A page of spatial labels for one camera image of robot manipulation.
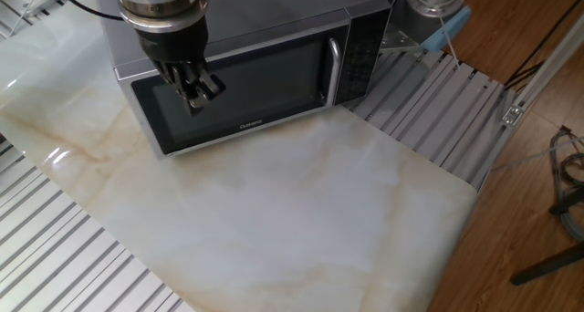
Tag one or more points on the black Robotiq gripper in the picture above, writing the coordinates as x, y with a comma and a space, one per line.
175, 45

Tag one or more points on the silver black microwave door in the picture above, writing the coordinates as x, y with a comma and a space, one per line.
255, 93

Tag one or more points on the silver microwave oven body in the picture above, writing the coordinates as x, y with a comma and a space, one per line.
274, 6

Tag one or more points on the glossy marble pattern mat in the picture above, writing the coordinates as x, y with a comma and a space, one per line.
296, 221

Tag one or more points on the silver mounting plate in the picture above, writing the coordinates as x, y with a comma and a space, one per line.
397, 43

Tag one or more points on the white zip tie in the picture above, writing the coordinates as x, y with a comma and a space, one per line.
449, 43

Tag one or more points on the black furniture leg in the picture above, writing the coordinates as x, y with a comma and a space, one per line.
547, 264

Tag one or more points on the aluminium frame beam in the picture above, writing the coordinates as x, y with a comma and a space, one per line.
547, 61

